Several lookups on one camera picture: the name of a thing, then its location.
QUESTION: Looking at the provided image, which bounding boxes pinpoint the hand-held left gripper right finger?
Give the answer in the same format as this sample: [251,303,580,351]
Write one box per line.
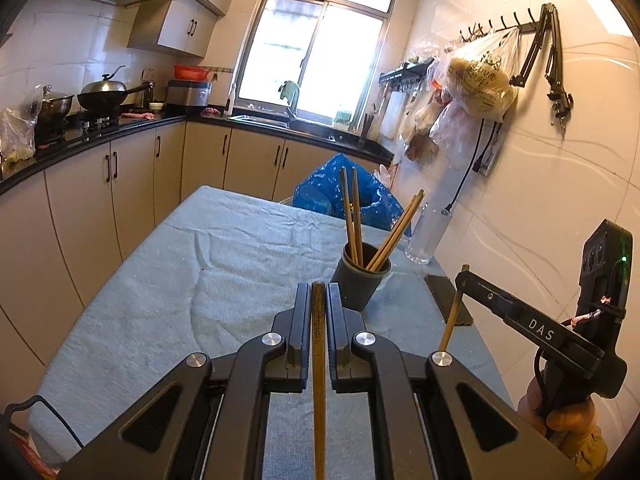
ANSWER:
[325,282,588,480]

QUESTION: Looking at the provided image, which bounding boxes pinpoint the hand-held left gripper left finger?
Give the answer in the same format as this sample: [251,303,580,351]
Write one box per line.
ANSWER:
[57,282,312,480]

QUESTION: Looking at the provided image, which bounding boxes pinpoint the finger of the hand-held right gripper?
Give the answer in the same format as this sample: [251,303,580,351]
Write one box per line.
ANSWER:
[454,270,507,314]

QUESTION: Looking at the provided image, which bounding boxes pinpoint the black perforated utensil holder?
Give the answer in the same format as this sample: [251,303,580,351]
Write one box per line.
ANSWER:
[330,241,393,312]

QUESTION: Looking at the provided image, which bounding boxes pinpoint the speckled wooden chopstick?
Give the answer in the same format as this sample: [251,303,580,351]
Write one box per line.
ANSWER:
[311,281,328,480]

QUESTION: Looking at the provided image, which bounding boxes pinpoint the plain wooden chopstick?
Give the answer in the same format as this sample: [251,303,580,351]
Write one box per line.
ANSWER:
[366,189,423,270]

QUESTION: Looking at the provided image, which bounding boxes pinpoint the person's right hand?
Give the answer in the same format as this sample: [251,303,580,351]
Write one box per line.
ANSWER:
[516,379,599,437]

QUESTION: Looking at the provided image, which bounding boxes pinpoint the dark smartphone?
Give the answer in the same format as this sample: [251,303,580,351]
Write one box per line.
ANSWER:
[425,274,474,327]

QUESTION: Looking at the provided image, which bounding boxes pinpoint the tall clear glass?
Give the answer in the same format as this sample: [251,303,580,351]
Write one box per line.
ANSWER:
[404,207,452,266]

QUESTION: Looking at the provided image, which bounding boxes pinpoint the grey-blue table cloth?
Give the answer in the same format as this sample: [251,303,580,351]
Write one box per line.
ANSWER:
[27,186,516,480]

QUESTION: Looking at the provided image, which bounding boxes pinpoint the blue plastic bag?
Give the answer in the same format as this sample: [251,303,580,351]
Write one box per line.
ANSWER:
[292,154,413,237]

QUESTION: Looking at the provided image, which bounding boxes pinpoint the white hanging plastic bag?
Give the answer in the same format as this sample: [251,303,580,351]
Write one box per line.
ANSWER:
[430,102,484,172]

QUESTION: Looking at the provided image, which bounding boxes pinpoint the brownish hanging plastic bag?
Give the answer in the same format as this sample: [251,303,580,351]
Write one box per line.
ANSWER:
[400,85,442,162]

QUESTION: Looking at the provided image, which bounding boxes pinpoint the black kitchen countertop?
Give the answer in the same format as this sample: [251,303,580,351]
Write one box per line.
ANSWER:
[0,111,397,196]

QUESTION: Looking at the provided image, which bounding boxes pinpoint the dark countertop utensil rack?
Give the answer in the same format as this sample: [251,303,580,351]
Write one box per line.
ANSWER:
[358,112,377,149]

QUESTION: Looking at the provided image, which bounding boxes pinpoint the clear bag with yellow contents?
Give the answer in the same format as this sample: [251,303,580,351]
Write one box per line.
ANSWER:
[440,27,521,122]

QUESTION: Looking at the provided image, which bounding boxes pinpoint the sink faucet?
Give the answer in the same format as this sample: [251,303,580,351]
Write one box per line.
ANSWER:
[284,82,302,122]

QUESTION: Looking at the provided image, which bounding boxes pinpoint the beige base cabinets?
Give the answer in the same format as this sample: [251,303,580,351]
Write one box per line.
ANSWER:
[0,120,391,356]

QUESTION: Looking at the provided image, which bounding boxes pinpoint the silver rice cooker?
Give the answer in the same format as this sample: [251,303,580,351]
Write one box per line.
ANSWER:
[166,79,213,109]

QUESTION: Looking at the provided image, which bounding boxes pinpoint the kitchen window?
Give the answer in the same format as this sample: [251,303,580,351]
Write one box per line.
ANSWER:
[234,0,405,133]

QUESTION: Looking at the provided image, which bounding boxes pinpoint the red plastic basin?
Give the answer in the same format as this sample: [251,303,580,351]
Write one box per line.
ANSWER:
[173,64,211,81]

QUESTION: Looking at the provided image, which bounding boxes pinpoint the gas stove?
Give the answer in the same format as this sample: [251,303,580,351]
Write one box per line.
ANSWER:
[34,110,127,142]

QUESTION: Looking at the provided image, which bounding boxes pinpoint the steel wok with lid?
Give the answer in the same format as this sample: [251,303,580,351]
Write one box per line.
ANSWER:
[76,65,152,112]

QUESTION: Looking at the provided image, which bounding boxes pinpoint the steel cooking pot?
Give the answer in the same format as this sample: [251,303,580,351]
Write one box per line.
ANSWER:
[31,85,75,124]

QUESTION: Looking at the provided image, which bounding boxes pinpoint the clear bag of food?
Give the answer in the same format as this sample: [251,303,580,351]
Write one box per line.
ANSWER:
[0,107,37,164]

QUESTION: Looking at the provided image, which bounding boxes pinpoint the black charger cable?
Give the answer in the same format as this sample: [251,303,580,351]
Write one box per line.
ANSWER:
[442,119,502,217]

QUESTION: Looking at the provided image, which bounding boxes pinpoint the white wall socket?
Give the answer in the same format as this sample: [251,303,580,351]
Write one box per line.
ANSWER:
[478,136,502,177]

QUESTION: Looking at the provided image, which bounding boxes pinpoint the black wall shelf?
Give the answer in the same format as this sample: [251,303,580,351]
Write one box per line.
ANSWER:
[378,59,435,95]

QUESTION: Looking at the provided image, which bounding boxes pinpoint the black hook rail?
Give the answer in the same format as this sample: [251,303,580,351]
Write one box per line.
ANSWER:
[459,7,543,44]

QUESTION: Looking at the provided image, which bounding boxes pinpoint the beige wall cabinets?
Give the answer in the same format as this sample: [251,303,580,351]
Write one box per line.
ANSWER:
[126,0,251,59]

